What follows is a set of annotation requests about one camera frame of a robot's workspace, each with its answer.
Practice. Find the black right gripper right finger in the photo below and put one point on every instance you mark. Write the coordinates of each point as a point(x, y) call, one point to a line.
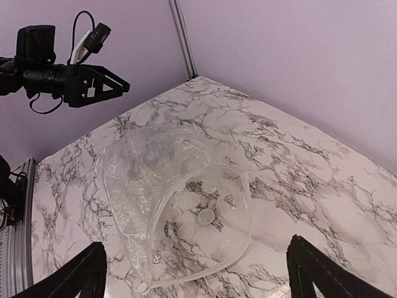
point(309, 268)

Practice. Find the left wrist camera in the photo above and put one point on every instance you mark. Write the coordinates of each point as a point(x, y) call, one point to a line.
point(90, 43)

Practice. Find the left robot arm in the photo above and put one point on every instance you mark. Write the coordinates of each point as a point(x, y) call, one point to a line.
point(34, 69)

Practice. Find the fake white onion slice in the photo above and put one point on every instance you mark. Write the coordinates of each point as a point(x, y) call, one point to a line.
point(206, 216)
point(190, 201)
point(186, 231)

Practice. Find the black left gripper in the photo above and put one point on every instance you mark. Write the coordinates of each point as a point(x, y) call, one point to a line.
point(90, 84)

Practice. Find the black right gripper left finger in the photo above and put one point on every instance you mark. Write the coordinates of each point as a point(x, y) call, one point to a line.
point(83, 276)

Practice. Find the aluminium front rail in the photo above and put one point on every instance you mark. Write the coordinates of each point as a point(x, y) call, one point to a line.
point(16, 227)

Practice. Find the clear zip top bag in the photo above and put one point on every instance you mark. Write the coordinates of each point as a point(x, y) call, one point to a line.
point(145, 174)

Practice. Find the aluminium corner post left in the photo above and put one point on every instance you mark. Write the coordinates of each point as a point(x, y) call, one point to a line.
point(182, 33)

